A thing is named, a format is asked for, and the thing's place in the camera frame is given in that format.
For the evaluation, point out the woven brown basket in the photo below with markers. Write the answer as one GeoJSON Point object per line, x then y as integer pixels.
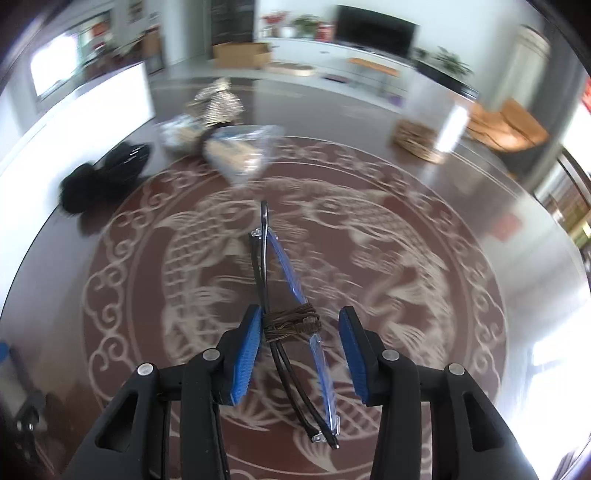
{"type": "Point", "coordinates": [418, 141]}

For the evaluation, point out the brown cardboard box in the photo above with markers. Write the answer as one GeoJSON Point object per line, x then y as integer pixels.
{"type": "Point", "coordinates": [240, 55]}

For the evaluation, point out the black flat television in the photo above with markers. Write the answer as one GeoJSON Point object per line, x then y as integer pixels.
{"type": "Point", "coordinates": [374, 30]}

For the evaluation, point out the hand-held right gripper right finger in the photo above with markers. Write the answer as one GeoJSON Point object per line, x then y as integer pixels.
{"type": "Point", "coordinates": [355, 355]}

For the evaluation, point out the bright window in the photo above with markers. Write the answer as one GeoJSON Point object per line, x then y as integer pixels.
{"type": "Point", "coordinates": [54, 67]}

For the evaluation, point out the clear bag with beige contents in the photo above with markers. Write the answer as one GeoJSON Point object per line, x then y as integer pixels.
{"type": "Point", "coordinates": [235, 154]}

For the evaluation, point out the red canister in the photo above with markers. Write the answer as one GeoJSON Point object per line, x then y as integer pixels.
{"type": "Point", "coordinates": [326, 32]}

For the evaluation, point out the black pouch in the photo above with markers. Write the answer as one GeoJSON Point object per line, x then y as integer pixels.
{"type": "Point", "coordinates": [124, 164]}

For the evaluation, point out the round wooden tray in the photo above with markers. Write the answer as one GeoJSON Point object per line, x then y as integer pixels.
{"type": "Point", "coordinates": [293, 70]}

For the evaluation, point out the dining table with chairs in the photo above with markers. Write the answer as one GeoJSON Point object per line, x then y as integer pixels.
{"type": "Point", "coordinates": [138, 41]}

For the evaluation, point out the orange lounge chair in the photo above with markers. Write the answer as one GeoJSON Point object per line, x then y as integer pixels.
{"type": "Point", "coordinates": [508, 124]}

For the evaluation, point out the black fluffy item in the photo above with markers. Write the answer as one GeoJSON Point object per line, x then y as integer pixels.
{"type": "Point", "coordinates": [79, 189]}

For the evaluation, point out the white standing air conditioner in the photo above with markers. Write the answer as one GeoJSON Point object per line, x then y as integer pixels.
{"type": "Point", "coordinates": [528, 60]}

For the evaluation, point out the leafy green potted plant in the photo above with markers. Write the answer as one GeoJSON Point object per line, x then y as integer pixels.
{"type": "Point", "coordinates": [452, 62]}

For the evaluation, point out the tall dark display cabinet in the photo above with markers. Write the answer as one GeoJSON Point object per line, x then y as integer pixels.
{"type": "Point", "coordinates": [232, 21]}

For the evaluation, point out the long white television cabinet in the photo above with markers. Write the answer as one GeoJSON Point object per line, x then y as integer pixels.
{"type": "Point", "coordinates": [332, 55]}

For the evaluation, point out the red flower arrangement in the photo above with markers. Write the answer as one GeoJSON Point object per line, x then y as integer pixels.
{"type": "Point", "coordinates": [274, 21]}

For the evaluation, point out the small wooden bench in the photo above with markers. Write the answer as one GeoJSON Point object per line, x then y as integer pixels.
{"type": "Point", "coordinates": [373, 67]}

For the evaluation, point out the framed wall picture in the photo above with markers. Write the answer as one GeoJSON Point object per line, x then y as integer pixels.
{"type": "Point", "coordinates": [135, 9]}

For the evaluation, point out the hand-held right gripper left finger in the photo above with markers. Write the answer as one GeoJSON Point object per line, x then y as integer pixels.
{"type": "Point", "coordinates": [244, 355]}

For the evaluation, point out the silver patterned bag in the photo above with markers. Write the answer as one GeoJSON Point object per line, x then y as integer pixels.
{"type": "Point", "coordinates": [219, 104]}

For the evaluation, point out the purple mat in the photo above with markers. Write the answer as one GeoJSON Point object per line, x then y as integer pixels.
{"type": "Point", "coordinates": [336, 78]}

